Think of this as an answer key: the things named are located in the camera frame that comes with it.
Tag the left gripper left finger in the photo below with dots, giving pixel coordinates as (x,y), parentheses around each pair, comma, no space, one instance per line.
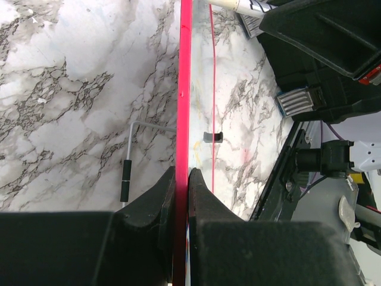
(58,248)

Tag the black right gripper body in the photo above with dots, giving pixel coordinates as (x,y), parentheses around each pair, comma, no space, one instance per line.
(339,97)

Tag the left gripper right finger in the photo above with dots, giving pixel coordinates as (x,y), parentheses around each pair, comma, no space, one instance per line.
(226,250)

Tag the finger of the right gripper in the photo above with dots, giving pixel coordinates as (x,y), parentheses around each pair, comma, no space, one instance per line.
(344,35)

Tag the pink framed whiteboard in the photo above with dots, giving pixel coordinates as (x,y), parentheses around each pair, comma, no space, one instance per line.
(183,119)

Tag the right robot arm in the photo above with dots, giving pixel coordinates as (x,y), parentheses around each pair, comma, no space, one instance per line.
(338,158)

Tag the black plastic toolbox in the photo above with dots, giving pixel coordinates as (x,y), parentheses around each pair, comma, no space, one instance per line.
(290,67)

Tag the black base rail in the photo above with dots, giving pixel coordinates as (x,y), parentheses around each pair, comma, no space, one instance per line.
(279,198)

